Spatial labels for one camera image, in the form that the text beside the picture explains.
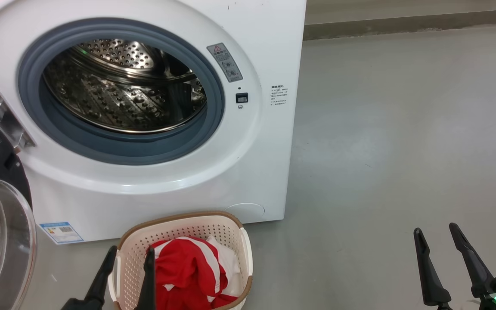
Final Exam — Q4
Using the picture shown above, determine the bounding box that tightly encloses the white garment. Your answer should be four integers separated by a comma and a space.
205, 235, 242, 298

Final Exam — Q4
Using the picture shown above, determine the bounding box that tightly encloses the blue energy label sticker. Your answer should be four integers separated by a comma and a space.
39, 221, 84, 245

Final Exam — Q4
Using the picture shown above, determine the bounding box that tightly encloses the red striped garment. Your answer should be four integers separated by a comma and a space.
150, 236, 239, 310

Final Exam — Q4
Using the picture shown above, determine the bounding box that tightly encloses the metal door hinge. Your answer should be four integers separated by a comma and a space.
0, 90, 37, 151

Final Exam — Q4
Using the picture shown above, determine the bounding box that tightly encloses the grey rubber door gasket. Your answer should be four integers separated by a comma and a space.
17, 17, 226, 166

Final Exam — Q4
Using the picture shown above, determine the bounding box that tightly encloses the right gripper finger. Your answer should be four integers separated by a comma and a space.
413, 228, 452, 309
449, 223, 495, 302

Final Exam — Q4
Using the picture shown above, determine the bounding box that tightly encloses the cream perforated laundry basket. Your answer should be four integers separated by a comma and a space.
108, 211, 254, 310

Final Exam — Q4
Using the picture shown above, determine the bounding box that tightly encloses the printed text notice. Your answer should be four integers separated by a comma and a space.
270, 84, 289, 106

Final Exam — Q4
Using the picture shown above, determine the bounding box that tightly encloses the grey warning sticker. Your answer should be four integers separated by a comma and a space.
206, 43, 244, 83

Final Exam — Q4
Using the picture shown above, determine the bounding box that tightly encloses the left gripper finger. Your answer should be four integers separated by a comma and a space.
61, 245, 118, 310
134, 247, 157, 310

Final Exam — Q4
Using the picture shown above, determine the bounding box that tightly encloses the stainless steel drum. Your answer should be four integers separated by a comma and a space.
42, 39, 208, 135

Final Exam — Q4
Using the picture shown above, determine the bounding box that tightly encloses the round white filter cover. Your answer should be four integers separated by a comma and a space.
224, 202, 266, 221

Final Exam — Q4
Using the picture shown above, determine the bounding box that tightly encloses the white front-load washing machine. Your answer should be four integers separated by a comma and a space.
0, 0, 307, 245

